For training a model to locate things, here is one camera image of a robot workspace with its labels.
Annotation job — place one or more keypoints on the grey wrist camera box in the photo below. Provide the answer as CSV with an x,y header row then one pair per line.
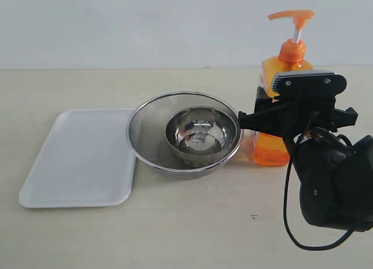
x,y
297,74

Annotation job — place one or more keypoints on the small stainless steel bowl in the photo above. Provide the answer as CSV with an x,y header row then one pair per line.
x,y
202,133

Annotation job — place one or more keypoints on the white rectangular plastic tray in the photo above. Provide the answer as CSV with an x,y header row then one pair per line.
x,y
85,161

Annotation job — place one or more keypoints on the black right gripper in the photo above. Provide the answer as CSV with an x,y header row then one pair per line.
x,y
297,100

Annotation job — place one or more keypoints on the orange pump soap bottle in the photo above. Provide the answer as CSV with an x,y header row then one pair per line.
x,y
268,150

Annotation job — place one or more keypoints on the steel mesh strainer basket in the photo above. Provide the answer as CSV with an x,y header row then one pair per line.
x,y
145,134

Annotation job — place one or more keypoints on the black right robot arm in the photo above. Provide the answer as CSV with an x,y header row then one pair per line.
x,y
335,175

